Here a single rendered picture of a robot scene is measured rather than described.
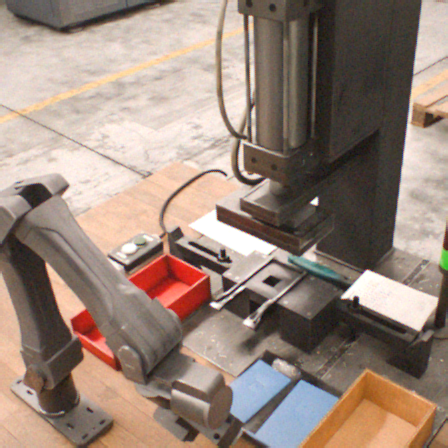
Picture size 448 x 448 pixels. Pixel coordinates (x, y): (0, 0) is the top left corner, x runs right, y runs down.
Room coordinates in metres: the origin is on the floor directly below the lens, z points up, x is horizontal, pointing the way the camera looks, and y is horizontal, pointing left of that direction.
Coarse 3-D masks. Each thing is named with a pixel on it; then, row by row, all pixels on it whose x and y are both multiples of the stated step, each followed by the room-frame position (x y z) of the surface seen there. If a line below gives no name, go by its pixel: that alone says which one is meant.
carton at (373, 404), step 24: (360, 384) 0.68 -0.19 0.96; (384, 384) 0.67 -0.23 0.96; (336, 408) 0.63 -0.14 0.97; (360, 408) 0.67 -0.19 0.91; (384, 408) 0.67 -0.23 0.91; (408, 408) 0.64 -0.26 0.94; (432, 408) 0.61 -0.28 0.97; (312, 432) 0.58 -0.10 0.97; (336, 432) 0.63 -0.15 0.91; (360, 432) 0.63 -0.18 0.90; (384, 432) 0.63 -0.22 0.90; (408, 432) 0.62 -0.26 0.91
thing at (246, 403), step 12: (252, 372) 0.75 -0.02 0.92; (264, 372) 0.74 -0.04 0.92; (276, 372) 0.74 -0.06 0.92; (240, 384) 0.72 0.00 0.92; (264, 384) 0.72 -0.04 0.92; (276, 384) 0.72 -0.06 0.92; (288, 384) 0.72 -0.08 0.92; (240, 396) 0.70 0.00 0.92; (252, 396) 0.69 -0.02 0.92; (264, 396) 0.69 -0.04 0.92; (240, 408) 0.67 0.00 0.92; (252, 408) 0.67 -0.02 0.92
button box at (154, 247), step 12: (216, 168) 1.52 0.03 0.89; (192, 180) 1.43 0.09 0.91; (132, 240) 1.14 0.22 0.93; (156, 240) 1.14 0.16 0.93; (108, 252) 1.10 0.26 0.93; (120, 252) 1.10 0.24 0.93; (132, 252) 1.09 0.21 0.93; (144, 252) 1.10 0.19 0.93; (156, 252) 1.12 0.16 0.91; (120, 264) 1.07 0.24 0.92; (132, 264) 1.07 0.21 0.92; (144, 264) 1.09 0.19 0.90
